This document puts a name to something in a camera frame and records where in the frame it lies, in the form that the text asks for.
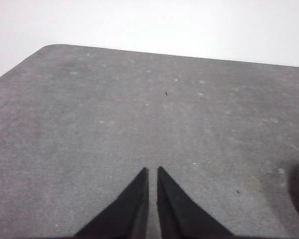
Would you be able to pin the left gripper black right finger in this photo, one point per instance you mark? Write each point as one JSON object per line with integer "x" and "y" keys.
{"x": 182, "y": 216}

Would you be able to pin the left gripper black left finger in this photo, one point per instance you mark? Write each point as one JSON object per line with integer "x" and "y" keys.
{"x": 129, "y": 214}

